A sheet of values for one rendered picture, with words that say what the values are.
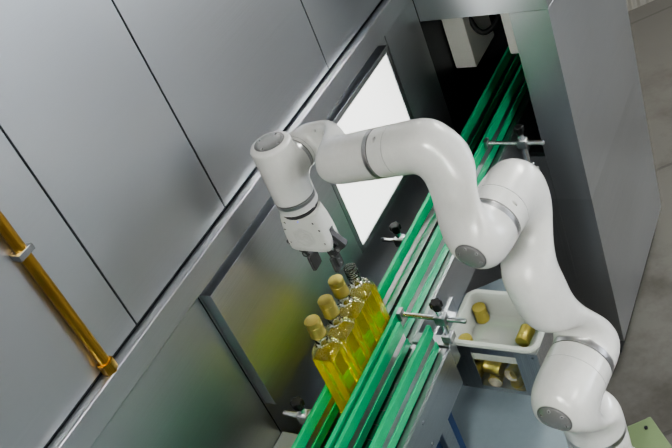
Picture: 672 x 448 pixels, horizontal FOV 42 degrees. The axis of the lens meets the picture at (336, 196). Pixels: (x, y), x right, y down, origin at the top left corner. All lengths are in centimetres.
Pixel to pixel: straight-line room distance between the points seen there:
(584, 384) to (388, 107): 98
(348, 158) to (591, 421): 63
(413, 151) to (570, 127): 124
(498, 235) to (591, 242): 152
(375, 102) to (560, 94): 57
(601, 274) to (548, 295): 146
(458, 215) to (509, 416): 96
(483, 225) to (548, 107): 124
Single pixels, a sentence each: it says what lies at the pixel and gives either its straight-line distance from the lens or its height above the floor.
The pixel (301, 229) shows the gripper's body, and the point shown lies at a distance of 175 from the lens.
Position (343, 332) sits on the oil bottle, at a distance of 186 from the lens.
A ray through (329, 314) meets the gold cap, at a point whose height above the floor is 130.
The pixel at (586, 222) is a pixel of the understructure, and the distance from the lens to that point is 284.
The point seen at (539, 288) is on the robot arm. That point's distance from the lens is 152.
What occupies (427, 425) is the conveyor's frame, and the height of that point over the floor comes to 100.
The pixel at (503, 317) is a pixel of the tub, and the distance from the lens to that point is 220.
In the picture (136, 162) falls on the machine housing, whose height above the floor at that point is 180.
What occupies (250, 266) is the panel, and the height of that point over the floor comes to 145.
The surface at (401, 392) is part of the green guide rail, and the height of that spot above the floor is 113.
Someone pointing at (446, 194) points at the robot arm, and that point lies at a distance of 140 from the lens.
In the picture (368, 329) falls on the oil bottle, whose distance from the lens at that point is 195.
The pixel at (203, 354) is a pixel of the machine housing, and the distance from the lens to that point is 178.
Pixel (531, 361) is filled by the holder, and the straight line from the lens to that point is 205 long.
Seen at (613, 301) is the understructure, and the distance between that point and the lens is 307.
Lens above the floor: 251
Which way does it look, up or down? 34 degrees down
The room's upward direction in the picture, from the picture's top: 24 degrees counter-clockwise
